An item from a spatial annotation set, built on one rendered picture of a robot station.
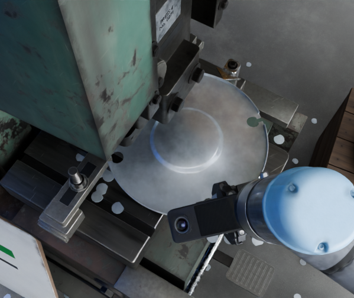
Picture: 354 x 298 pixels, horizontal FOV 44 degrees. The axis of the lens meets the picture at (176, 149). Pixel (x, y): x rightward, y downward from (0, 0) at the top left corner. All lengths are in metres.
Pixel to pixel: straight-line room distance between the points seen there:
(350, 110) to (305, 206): 1.06
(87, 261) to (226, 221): 0.40
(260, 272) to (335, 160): 0.39
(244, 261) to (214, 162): 0.64
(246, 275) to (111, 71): 1.05
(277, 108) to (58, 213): 0.52
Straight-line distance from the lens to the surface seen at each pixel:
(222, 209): 0.56
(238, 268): 1.35
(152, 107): 0.54
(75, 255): 0.89
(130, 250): 0.79
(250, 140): 0.79
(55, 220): 0.78
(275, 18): 2.06
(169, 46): 0.61
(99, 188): 0.83
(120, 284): 0.85
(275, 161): 0.79
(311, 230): 0.38
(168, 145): 0.77
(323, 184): 0.39
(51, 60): 0.34
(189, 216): 0.57
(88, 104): 0.36
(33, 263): 1.13
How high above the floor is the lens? 1.48
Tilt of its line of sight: 64 degrees down
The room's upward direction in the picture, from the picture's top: 2 degrees clockwise
